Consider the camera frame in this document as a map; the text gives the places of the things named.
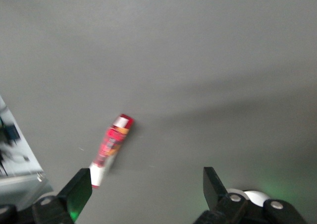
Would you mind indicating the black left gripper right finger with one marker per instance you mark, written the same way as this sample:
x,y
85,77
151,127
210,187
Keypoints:
x,y
216,196

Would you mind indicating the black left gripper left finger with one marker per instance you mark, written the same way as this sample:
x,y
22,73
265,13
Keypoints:
x,y
74,196

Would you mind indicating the red cookie box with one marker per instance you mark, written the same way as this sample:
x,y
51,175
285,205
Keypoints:
x,y
111,144

